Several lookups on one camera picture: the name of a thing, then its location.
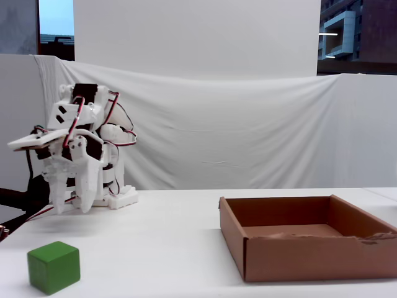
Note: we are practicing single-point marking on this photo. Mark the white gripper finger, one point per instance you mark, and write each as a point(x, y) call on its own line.
point(88, 180)
point(59, 195)

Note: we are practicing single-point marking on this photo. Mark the green cube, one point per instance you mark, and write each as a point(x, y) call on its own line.
point(52, 268)

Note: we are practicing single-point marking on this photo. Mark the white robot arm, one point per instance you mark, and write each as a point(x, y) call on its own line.
point(85, 113)

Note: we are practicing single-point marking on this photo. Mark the brown cardboard box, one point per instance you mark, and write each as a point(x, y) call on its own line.
point(304, 260)

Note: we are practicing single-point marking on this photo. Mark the small brown metal clamp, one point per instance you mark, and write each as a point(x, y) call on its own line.
point(3, 233)

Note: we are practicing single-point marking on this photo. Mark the white partition panel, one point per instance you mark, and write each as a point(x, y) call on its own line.
point(15, 93)

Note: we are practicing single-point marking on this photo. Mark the dark structure outside window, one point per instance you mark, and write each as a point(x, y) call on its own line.
point(57, 49)

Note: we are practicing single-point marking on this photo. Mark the white draped cloth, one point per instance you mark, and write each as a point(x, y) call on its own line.
point(217, 124)

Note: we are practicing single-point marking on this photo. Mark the white backdrop board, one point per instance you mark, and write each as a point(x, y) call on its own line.
point(186, 31)

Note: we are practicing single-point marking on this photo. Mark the grey building outside window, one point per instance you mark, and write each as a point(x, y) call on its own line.
point(338, 28)

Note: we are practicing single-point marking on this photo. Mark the white wrist camera mount plate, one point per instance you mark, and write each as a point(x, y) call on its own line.
point(34, 141)

